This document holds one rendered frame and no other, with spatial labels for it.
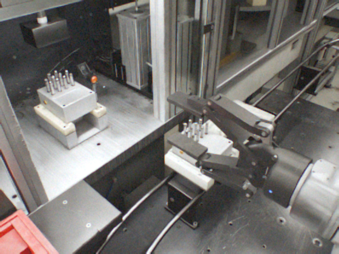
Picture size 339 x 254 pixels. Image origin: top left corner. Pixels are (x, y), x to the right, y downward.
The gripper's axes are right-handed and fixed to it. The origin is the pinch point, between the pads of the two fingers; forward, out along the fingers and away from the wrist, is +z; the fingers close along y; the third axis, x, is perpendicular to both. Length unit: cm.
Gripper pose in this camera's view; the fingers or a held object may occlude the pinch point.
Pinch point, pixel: (184, 123)
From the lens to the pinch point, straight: 49.5
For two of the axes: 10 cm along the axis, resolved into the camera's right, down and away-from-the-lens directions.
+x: -6.7, 4.6, -5.9
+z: -7.5, -4.1, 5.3
